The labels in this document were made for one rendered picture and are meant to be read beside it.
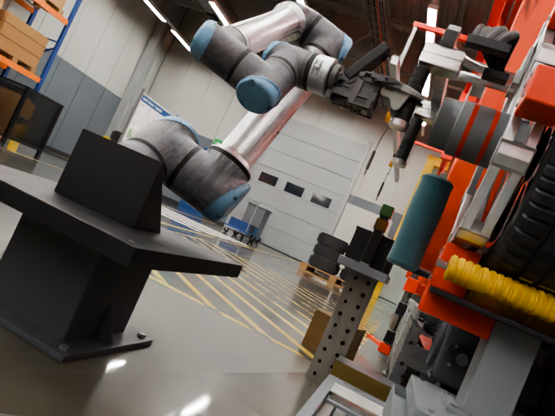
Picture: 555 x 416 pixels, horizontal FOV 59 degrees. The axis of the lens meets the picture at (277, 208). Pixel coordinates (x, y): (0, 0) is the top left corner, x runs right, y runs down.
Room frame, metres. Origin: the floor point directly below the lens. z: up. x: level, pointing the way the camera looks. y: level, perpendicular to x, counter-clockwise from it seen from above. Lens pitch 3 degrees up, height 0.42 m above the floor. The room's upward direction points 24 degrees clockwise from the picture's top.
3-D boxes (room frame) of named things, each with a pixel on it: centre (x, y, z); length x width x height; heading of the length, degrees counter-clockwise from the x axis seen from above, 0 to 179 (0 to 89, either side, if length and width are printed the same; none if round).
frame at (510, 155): (1.17, -0.45, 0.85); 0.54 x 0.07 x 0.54; 164
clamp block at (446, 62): (1.07, -0.20, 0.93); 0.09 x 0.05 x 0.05; 74
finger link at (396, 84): (1.07, -0.10, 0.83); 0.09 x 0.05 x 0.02; 66
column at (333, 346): (1.83, -0.40, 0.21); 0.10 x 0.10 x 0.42; 74
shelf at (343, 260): (1.80, -0.39, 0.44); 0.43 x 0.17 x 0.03; 164
